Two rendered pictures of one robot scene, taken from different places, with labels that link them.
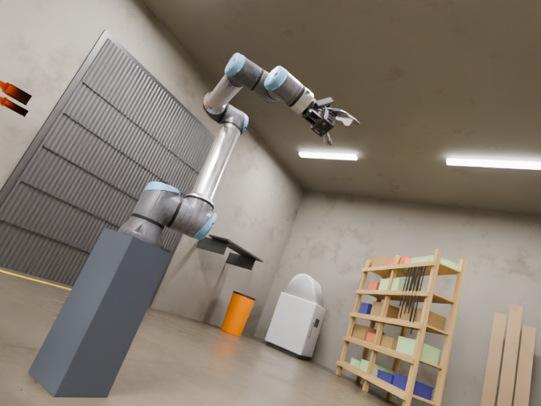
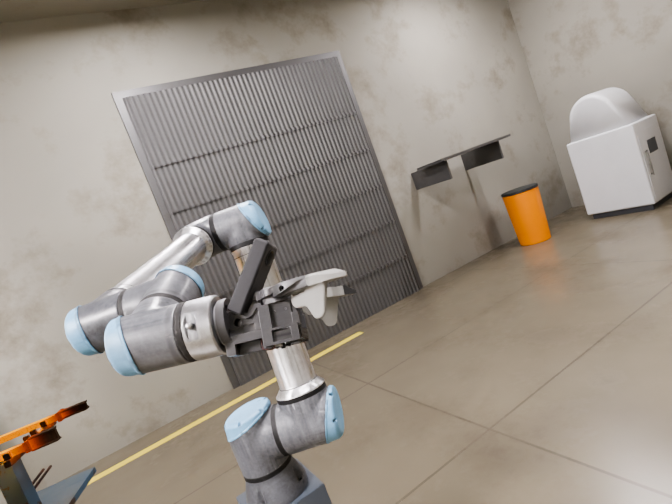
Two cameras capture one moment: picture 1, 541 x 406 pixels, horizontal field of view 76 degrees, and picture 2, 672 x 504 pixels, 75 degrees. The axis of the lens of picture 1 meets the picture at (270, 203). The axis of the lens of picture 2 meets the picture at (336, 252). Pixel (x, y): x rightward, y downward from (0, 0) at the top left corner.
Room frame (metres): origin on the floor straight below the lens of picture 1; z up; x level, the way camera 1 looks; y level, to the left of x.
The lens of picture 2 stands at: (0.61, -0.46, 1.34)
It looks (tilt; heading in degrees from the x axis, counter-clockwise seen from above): 6 degrees down; 27
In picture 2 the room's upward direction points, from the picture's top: 21 degrees counter-clockwise
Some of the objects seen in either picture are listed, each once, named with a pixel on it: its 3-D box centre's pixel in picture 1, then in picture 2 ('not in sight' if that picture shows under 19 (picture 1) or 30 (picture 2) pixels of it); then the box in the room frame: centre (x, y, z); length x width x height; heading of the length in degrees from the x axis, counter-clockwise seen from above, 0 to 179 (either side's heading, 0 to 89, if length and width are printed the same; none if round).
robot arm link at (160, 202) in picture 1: (158, 203); (258, 434); (1.55, 0.47, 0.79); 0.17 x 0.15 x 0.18; 111
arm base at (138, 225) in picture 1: (143, 230); (272, 476); (1.55, 0.48, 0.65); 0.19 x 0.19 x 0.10
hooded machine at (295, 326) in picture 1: (299, 313); (616, 149); (7.10, -1.33, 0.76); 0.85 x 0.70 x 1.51; 53
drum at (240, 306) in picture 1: (237, 313); (527, 215); (6.71, -0.16, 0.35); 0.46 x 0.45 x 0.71; 53
